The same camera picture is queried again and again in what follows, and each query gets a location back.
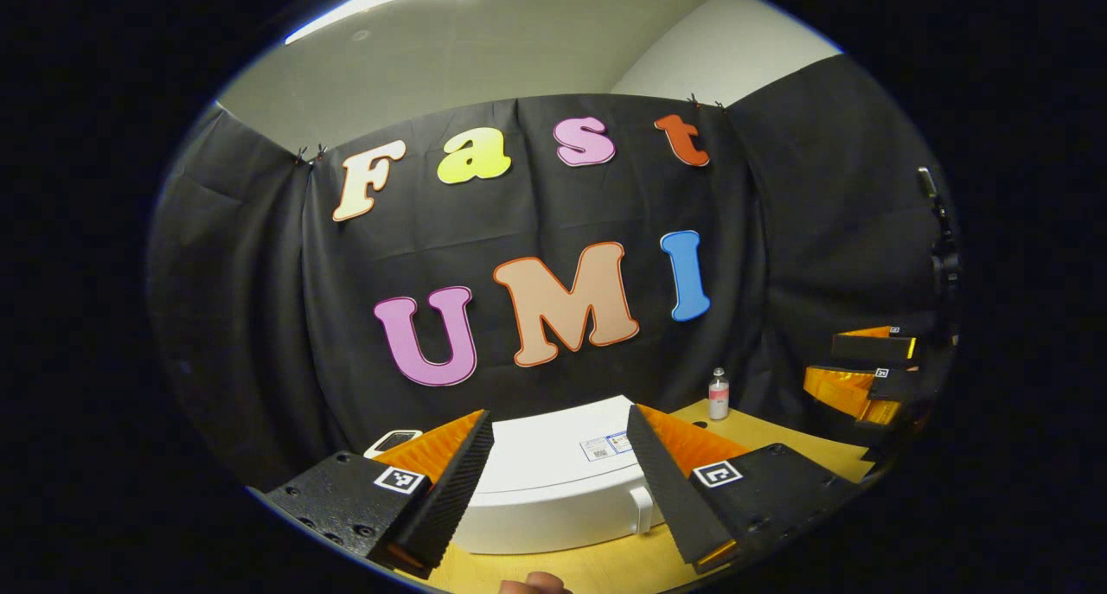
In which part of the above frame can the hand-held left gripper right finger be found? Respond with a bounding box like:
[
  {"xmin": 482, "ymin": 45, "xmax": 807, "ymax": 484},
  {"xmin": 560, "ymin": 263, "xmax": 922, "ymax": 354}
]
[{"xmin": 627, "ymin": 404, "xmax": 859, "ymax": 576}]

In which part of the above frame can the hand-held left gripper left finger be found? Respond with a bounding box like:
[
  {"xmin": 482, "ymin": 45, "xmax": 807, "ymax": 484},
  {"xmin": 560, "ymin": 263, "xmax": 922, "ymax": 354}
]
[{"xmin": 264, "ymin": 410, "xmax": 495, "ymax": 578}]

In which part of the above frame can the white microwave oven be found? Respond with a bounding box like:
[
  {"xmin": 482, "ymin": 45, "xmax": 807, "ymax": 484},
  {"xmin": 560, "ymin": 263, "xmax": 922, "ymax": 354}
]
[{"xmin": 450, "ymin": 395, "xmax": 662, "ymax": 556}]

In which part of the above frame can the black tripod stand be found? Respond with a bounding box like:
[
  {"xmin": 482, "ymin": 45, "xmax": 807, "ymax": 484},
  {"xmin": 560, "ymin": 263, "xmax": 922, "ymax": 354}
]
[{"xmin": 917, "ymin": 166, "xmax": 963, "ymax": 323}]

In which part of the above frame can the black backdrop cloth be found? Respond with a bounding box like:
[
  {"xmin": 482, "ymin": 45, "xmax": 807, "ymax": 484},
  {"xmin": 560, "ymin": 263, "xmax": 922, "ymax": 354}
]
[{"xmin": 147, "ymin": 55, "xmax": 961, "ymax": 491}]

